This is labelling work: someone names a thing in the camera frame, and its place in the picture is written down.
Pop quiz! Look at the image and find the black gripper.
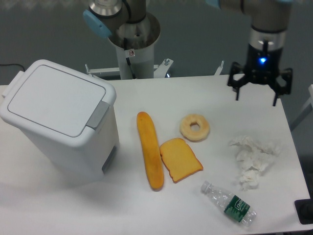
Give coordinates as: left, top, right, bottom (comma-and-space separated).
227, 45, 293, 106

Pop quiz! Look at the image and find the white trash can lid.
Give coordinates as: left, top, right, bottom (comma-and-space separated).
0, 65, 106, 138

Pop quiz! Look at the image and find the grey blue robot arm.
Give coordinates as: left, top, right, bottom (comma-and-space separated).
83, 0, 292, 97

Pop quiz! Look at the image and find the white plastic trash can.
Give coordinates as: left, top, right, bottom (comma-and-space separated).
0, 60, 119, 180

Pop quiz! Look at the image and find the crumpled white tissue paper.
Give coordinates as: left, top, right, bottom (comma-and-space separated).
229, 136, 281, 191

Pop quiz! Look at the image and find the toast bread slice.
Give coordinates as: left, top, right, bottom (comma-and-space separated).
160, 138, 203, 183

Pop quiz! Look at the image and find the long baguette bread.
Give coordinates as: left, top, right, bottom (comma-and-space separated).
136, 112, 164, 191

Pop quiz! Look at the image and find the clear plastic water bottle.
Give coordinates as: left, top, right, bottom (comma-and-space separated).
201, 181, 257, 227

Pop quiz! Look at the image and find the black device at edge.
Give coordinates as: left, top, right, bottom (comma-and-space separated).
294, 199, 313, 225

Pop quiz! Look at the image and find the white metal frame right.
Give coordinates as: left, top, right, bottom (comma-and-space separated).
290, 84, 313, 132

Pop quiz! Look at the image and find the pale ring donut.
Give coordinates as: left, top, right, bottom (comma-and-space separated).
179, 114, 210, 142

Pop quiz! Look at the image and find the white metal bracket frame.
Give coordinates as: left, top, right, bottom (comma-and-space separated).
85, 58, 225, 79

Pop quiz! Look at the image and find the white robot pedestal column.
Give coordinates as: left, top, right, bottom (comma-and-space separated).
109, 12, 160, 80

